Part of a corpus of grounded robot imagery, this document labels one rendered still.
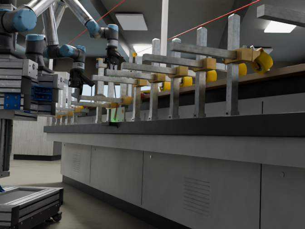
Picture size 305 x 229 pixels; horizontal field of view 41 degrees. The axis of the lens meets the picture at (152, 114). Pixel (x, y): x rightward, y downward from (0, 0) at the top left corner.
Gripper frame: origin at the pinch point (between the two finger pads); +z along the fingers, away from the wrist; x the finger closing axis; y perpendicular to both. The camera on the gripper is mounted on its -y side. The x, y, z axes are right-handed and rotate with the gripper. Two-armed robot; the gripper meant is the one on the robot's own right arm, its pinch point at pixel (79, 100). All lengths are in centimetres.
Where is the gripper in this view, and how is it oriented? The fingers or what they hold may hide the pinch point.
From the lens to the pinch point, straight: 269.5
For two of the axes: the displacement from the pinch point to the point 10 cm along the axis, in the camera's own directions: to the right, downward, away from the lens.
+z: -0.6, 10.0, -0.7
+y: -9.0, -0.8, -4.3
